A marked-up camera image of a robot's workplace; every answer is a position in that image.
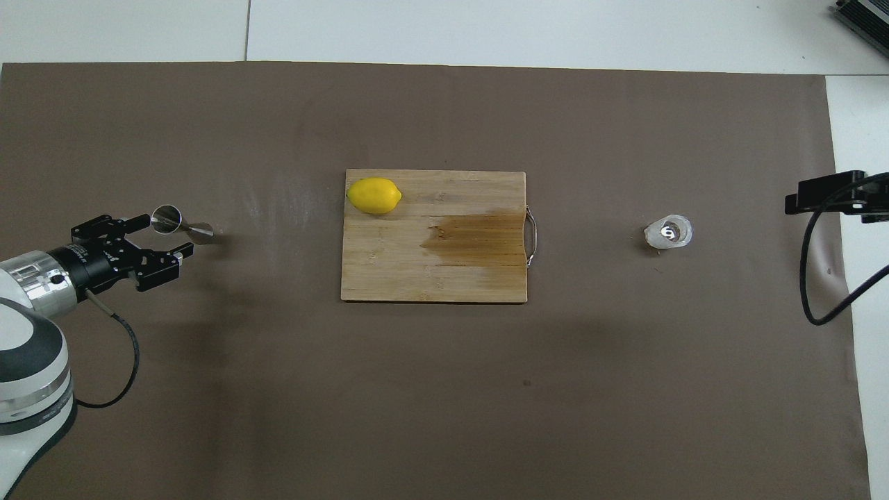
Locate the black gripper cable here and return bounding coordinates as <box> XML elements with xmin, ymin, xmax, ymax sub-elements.
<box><xmin>799</xmin><ymin>172</ymin><xmax>889</xmax><ymax>326</ymax></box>
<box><xmin>76</xmin><ymin>288</ymin><xmax>140</xmax><ymax>409</ymax></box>

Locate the wooden cutting board, metal handle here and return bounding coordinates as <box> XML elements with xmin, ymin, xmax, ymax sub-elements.
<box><xmin>340</xmin><ymin>169</ymin><xmax>538</xmax><ymax>304</ymax></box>

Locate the steel double jigger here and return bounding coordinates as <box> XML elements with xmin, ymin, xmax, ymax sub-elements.
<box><xmin>150</xmin><ymin>204</ymin><xmax>215</xmax><ymax>246</ymax></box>

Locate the frosted clear glass cup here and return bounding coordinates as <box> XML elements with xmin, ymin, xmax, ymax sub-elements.
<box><xmin>643</xmin><ymin>214</ymin><xmax>693</xmax><ymax>249</ymax></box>

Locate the grey ribbed metal device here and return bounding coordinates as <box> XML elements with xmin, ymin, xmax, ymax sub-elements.
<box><xmin>833</xmin><ymin>0</ymin><xmax>889</xmax><ymax>39</ymax></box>

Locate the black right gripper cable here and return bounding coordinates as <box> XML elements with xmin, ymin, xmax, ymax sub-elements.
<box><xmin>799</xmin><ymin>172</ymin><xmax>889</xmax><ymax>326</ymax></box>

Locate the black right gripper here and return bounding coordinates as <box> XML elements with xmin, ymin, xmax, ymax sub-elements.
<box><xmin>785</xmin><ymin>170</ymin><xmax>889</xmax><ymax>224</ymax></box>

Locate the yellow lemon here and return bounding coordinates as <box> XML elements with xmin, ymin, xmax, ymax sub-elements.
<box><xmin>347</xmin><ymin>177</ymin><xmax>403</xmax><ymax>215</ymax></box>

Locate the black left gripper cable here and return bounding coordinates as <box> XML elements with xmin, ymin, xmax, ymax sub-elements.
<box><xmin>76</xmin><ymin>288</ymin><xmax>140</xmax><ymax>409</ymax></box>

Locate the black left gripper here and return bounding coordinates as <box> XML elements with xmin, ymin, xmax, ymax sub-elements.
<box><xmin>50</xmin><ymin>214</ymin><xmax>194</xmax><ymax>292</ymax></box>

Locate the brown paper table mat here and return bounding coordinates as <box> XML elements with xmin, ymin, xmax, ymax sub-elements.
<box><xmin>0</xmin><ymin>61</ymin><xmax>872</xmax><ymax>500</ymax></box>

